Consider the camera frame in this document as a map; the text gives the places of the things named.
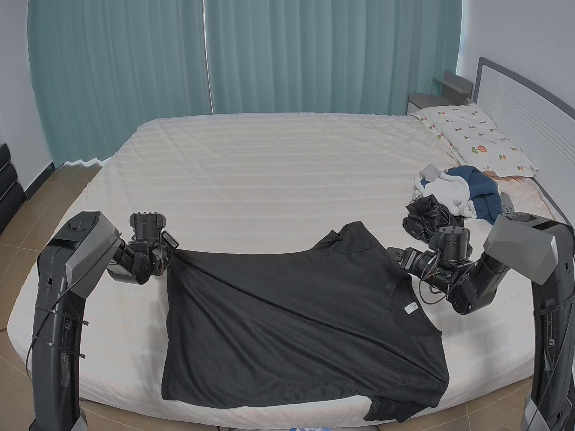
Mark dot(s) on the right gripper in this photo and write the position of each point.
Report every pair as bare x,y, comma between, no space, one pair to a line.
415,263

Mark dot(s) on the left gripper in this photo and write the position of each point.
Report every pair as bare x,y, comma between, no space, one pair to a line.
166,243

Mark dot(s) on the black T-shirt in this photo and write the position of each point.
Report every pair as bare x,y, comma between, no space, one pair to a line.
292,330

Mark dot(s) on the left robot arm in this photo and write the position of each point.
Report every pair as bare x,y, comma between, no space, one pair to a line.
58,330

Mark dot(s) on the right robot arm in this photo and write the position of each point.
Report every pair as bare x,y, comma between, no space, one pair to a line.
516,245

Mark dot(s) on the bed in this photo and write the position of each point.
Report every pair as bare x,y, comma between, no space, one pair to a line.
269,186

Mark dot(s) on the black shiny garment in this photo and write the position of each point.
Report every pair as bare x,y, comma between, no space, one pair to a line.
424,216

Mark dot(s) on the white garment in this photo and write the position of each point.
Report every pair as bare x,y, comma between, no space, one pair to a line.
444,193

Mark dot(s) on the small grey garment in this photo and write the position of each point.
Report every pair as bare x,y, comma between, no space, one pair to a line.
430,172

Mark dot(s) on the dark blue garment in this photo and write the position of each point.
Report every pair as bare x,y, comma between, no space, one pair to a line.
483,189

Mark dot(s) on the grey printed garment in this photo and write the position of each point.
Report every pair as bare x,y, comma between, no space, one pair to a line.
506,202

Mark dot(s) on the white printed pillow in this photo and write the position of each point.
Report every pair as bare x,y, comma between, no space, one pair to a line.
476,139

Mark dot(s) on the grey bedside table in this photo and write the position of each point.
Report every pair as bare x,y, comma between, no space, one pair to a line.
426,101

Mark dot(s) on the black chest of drawers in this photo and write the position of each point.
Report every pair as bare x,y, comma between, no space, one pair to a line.
10,186

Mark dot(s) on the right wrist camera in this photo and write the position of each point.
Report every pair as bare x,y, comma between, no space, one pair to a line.
395,254

